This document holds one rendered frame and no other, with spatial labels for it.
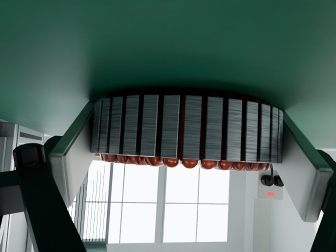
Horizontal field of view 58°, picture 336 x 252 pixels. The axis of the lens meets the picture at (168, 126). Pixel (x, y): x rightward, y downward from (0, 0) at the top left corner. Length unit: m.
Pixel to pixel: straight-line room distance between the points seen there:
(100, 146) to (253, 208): 0.92
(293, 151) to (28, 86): 0.14
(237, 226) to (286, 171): 7.45
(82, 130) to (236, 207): 7.38
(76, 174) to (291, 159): 0.11
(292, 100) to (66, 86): 0.12
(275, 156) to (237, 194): 7.33
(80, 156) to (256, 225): 0.93
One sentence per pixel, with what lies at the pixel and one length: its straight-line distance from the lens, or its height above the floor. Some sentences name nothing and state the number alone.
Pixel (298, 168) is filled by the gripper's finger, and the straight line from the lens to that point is 0.16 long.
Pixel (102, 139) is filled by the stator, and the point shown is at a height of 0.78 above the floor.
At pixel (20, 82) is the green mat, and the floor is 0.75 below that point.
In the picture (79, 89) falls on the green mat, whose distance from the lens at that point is 0.17.
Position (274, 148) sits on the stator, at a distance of 0.16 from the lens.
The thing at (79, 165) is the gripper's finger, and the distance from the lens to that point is 0.16.
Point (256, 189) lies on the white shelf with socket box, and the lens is 1.00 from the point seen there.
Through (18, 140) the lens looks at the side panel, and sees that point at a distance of 0.52.
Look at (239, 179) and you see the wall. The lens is 7.48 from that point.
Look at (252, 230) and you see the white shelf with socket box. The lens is 1.07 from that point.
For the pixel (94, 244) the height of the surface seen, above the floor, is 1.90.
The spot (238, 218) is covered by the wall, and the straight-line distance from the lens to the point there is 7.59.
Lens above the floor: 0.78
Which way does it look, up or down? 5 degrees down
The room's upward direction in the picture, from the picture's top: 177 degrees counter-clockwise
